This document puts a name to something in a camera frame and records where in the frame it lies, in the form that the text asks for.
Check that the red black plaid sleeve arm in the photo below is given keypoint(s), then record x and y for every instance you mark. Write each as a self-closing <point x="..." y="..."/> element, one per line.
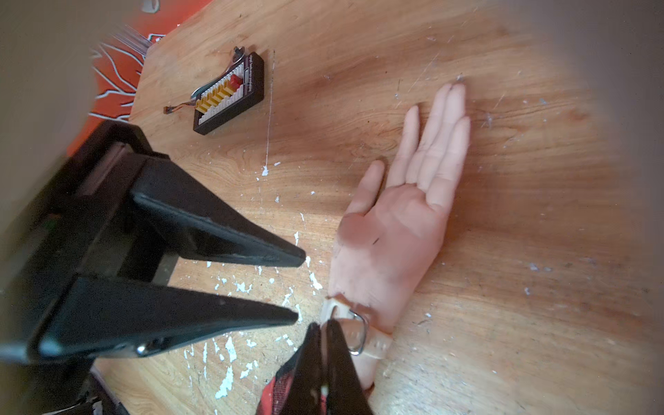
<point x="289" y="393"/>

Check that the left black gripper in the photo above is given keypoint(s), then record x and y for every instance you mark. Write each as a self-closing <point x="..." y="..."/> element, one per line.
<point x="94" y="285"/>

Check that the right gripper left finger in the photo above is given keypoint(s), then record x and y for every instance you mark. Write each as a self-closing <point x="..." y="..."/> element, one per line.
<point x="308" y="359"/>

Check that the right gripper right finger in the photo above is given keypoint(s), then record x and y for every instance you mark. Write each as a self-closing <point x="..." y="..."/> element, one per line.
<point x="345" y="394"/>

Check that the black charger board with connectors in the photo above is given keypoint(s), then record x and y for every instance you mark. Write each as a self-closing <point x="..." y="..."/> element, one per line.
<point x="239" y="88"/>

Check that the mannequin hand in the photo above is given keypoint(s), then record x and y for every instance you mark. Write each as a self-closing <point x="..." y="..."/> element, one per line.
<point x="394" y="227"/>

